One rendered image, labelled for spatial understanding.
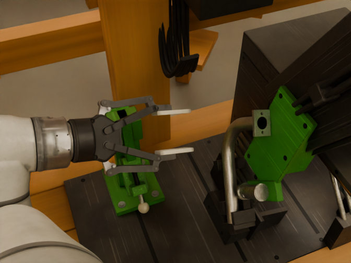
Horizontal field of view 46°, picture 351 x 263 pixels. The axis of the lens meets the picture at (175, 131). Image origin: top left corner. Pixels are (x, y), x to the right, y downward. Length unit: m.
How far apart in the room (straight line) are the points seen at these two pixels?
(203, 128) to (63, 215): 0.49
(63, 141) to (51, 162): 0.04
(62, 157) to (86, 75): 2.20
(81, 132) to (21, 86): 2.22
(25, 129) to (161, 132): 0.60
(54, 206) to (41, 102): 1.66
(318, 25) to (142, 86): 0.46
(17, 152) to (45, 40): 0.42
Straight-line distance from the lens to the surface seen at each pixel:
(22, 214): 0.33
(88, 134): 0.69
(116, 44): 0.95
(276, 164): 0.88
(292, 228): 1.09
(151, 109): 0.76
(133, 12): 0.92
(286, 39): 1.04
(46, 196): 1.18
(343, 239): 1.07
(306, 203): 1.14
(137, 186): 1.00
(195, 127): 1.28
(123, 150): 0.73
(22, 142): 0.67
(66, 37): 1.02
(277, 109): 0.86
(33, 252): 0.24
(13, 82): 2.95
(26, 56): 1.04
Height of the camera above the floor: 1.82
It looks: 48 degrees down
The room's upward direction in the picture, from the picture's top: straight up
